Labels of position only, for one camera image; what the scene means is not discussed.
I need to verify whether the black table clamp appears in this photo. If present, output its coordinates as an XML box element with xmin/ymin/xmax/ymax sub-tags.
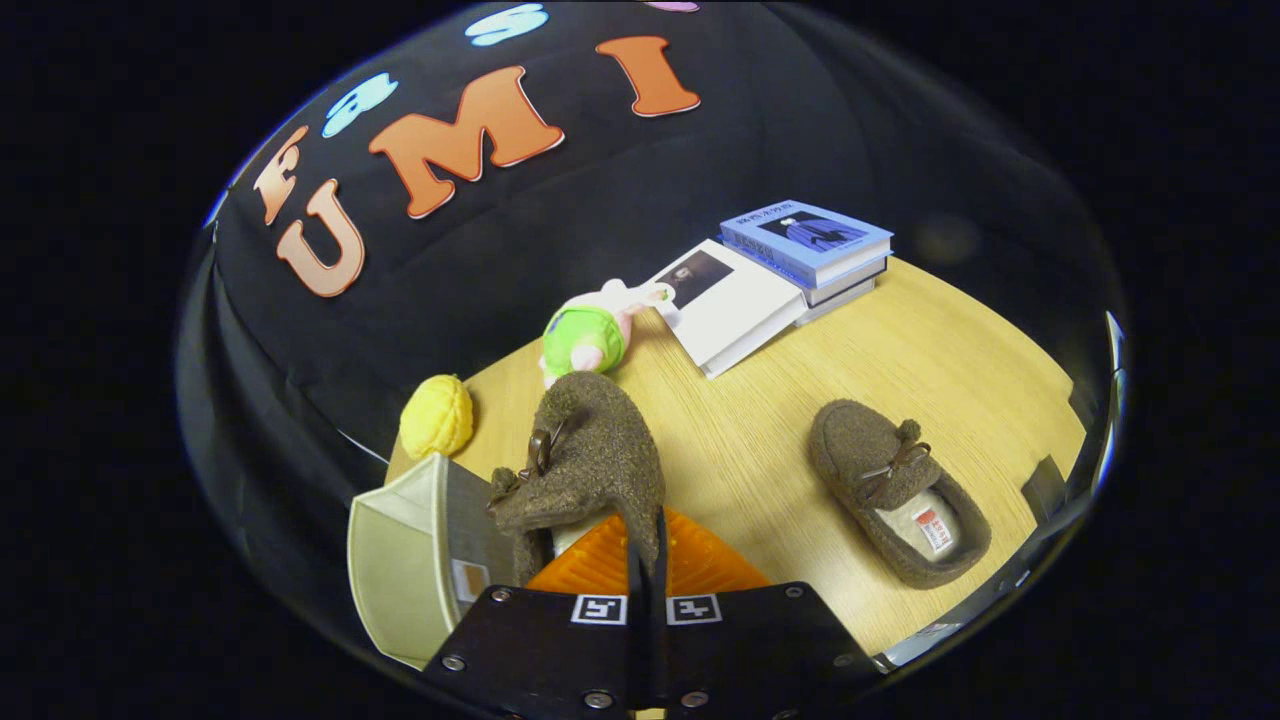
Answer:
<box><xmin>1020</xmin><ymin>455</ymin><xmax>1069</xmax><ymax>521</ymax></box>

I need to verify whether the black backdrop cloth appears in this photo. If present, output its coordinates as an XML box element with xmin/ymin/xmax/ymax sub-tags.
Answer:
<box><xmin>180</xmin><ymin>0</ymin><xmax>1121</xmax><ymax>491</ymax></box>

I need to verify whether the beige fabric storage box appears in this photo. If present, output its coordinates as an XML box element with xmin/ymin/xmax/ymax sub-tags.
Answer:
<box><xmin>347</xmin><ymin>455</ymin><xmax>521</xmax><ymax>671</ymax></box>

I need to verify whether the white book with portrait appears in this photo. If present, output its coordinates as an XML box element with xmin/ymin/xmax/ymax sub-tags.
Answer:
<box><xmin>650</xmin><ymin>238</ymin><xmax>809</xmax><ymax>379</ymax></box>

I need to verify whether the plain white book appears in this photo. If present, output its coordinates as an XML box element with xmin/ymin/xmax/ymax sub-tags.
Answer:
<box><xmin>795</xmin><ymin>278</ymin><xmax>877</xmax><ymax>326</ymax></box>

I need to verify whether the blue spine book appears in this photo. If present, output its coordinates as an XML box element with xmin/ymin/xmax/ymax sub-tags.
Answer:
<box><xmin>800</xmin><ymin>258</ymin><xmax>889</xmax><ymax>306</ymax></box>

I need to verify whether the brown fuzzy shoe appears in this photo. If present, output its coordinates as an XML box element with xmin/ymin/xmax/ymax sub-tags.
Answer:
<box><xmin>487</xmin><ymin>372</ymin><xmax>668</xmax><ymax>586</ymax></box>
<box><xmin>808</xmin><ymin>400</ymin><xmax>993</xmax><ymax>589</ymax></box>

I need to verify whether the blue cover book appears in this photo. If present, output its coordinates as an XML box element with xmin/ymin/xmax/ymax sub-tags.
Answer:
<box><xmin>720</xmin><ymin>200</ymin><xmax>894</xmax><ymax>291</ymax></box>

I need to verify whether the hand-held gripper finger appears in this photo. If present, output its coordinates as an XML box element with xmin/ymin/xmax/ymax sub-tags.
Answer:
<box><xmin>420</xmin><ymin>510</ymin><xmax>649</xmax><ymax>720</ymax></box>
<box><xmin>648</xmin><ymin>505</ymin><xmax>886</xmax><ymax>716</ymax></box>

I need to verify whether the yellow plush toy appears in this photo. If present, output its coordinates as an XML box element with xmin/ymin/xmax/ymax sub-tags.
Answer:
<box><xmin>400</xmin><ymin>375</ymin><xmax>475</xmax><ymax>461</ymax></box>

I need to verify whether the pink and green plush toy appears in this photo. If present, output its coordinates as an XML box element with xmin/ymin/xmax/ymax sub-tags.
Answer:
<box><xmin>540</xmin><ymin>280</ymin><xmax>676</xmax><ymax>386</ymax></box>

